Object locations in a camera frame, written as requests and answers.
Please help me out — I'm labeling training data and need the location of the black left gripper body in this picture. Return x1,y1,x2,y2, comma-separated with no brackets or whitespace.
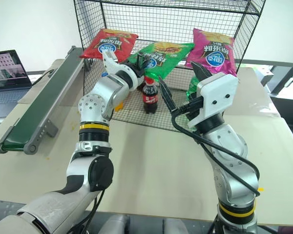
129,62,147,78

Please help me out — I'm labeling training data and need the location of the grey rounded shape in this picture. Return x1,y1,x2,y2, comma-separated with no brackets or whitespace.
104,214,130,234
162,217,189,234

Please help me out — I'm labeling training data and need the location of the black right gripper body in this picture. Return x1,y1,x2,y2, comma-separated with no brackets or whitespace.
179,95,204,121

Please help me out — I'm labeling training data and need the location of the magenta chip bag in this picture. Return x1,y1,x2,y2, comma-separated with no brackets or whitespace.
184,27,238,78

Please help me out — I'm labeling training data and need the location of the green chip bag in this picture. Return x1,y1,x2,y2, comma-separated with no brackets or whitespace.
126,41,195,80

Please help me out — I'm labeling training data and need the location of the cola bottle red label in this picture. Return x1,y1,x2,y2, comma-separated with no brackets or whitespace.
142,75,160,115

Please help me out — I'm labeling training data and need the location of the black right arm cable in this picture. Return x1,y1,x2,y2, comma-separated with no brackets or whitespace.
171,98,261,197

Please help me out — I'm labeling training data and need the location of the green conveyor belt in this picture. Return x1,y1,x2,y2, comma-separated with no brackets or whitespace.
0,45,85,155

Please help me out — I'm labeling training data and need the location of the small orange item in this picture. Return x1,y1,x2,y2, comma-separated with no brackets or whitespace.
114,100,125,113

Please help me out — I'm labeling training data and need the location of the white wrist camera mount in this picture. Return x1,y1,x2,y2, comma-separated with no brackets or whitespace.
187,72,238,128
102,51,119,74

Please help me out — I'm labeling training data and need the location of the black wire mesh rack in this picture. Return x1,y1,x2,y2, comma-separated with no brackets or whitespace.
73,0,267,134

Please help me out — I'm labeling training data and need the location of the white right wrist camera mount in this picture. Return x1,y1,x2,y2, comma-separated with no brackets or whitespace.
187,72,238,128

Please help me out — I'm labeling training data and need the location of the green plastic soda bottle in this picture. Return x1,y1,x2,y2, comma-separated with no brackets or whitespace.
186,75,203,120

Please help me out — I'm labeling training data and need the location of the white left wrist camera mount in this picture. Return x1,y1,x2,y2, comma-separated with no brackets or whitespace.
102,51,119,74

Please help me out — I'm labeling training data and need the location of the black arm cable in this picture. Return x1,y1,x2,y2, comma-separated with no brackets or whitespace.
67,187,106,234
171,98,261,197

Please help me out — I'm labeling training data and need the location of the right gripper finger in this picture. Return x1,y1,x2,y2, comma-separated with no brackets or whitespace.
158,76,178,113
190,61,212,81

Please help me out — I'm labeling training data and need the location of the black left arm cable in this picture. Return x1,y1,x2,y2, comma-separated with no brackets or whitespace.
67,187,106,234

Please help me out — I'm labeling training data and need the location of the grey laptop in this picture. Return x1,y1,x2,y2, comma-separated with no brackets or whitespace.
0,49,33,118

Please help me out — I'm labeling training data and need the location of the black conveyor power cable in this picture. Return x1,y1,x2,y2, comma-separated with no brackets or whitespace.
31,69,55,86

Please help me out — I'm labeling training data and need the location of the red chip bag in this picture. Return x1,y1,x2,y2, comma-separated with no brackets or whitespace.
79,28,139,65

